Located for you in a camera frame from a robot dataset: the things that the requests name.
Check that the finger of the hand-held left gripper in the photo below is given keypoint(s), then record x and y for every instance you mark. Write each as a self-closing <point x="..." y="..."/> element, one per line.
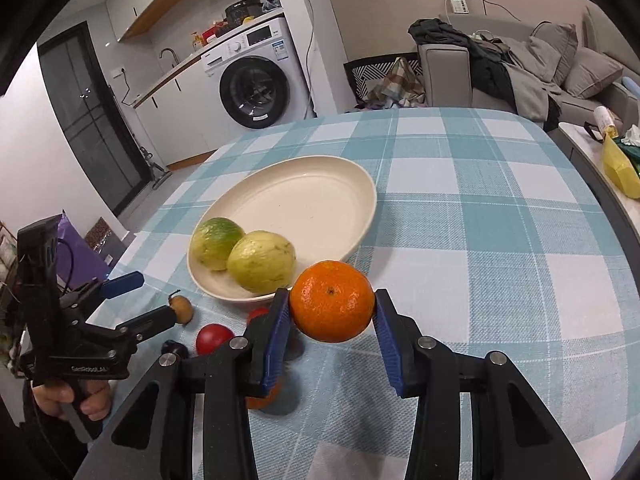
<point x="150" y="322"/>
<point x="122" y="283"/>

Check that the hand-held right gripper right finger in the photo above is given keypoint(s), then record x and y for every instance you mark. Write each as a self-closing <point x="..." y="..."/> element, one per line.
<point x="387" y="347"/>

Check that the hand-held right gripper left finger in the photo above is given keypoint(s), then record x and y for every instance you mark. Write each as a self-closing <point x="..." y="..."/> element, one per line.
<point x="272" y="347"/>

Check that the dark purple plum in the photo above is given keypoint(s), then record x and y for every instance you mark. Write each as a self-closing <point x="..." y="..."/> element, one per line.
<point x="172" y="348"/>

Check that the brown longan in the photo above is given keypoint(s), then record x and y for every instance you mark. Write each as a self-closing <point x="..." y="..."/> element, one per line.
<point x="182" y="309"/>

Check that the red tomato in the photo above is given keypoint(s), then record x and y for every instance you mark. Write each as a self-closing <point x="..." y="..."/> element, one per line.
<point x="214" y="340"/>
<point x="256" y="315"/>

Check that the orange mandarin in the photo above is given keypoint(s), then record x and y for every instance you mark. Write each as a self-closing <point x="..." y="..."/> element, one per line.
<point x="332" y="302"/>
<point x="265" y="402"/>

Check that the green yellow guava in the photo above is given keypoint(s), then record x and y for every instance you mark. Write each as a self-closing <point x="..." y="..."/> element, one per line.
<point x="260" y="262"/>
<point x="217" y="242"/>

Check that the cream round plate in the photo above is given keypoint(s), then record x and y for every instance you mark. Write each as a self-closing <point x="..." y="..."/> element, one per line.
<point x="300" y="200"/>

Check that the person's left forearm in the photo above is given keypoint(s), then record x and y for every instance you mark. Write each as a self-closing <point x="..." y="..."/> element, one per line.
<point x="52" y="452"/>

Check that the person's left hand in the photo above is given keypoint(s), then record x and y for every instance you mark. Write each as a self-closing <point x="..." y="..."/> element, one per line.
<point x="95" y="400"/>

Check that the purple bag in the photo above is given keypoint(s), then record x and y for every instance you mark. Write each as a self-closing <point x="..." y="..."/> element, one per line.
<point x="75" y="245"/>

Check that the dark glass door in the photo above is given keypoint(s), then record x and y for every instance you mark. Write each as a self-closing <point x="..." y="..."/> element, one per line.
<point x="92" y="120"/>

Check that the white kitchen base cabinet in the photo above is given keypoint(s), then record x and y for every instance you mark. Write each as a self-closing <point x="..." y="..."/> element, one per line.
<point x="175" y="115"/>

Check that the teal white checkered tablecloth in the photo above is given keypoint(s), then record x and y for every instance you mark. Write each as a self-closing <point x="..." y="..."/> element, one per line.
<point x="500" y="210"/>

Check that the curved metal faucet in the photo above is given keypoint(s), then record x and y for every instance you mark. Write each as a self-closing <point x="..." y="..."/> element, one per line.
<point x="169" y="52"/>

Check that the yellow bottle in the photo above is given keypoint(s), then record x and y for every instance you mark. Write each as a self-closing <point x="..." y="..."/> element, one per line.
<point x="197" y="41"/>

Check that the plaid cloth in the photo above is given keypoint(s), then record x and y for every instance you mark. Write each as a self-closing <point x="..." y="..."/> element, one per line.
<point x="397" y="85"/>

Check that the red box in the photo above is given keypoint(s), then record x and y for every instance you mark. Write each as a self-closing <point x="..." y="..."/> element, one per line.
<point x="212" y="34"/>

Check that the white washing machine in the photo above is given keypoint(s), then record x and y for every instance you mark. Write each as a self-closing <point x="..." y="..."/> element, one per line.
<point x="260" y="55"/>

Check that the black patterned laundry basket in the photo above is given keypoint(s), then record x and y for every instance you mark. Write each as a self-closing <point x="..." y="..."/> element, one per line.
<point x="362" y="77"/>

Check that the grey sofa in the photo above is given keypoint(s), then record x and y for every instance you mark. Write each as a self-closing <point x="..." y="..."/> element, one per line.
<point x="445" y="75"/>

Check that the white side table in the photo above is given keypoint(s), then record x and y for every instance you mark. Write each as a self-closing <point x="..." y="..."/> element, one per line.
<point x="580" y="145"/>

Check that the yellow plastic bag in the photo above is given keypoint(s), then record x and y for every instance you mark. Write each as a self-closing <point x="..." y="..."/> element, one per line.
<point x="617" y="165"/>

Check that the dark clothes pile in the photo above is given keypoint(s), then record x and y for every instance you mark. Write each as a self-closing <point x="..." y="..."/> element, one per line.
<point x="485" y="67"/>

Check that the black rice cooker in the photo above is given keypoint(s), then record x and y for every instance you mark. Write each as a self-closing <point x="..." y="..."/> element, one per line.
<point x="242" y="10"/>

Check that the grey blanket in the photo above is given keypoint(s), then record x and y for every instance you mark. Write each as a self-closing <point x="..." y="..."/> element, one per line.
<point x="530" y="85"/>

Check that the white paper roll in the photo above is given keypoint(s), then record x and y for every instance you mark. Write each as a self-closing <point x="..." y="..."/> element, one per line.
<point x="606" y="120"/>

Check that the white tissue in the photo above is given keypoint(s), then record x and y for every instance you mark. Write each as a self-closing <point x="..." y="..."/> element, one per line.
<point x="634" y="134"/>

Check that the grey sofa pillow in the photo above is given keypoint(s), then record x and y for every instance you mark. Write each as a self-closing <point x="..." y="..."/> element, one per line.
<point x="552" y="50"/>
<point x="592" y="72"/>

